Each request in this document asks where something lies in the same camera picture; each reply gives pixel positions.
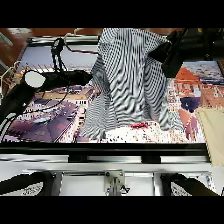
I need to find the blue white striped shirt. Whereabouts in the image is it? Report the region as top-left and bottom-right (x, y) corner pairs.
(79, 28), (186, 141)

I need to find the black cable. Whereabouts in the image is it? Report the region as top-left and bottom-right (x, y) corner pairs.
(31, 83), (88, 114)

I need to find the beige garment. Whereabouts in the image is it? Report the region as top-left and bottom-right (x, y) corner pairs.
(194, 107), (224, 168)

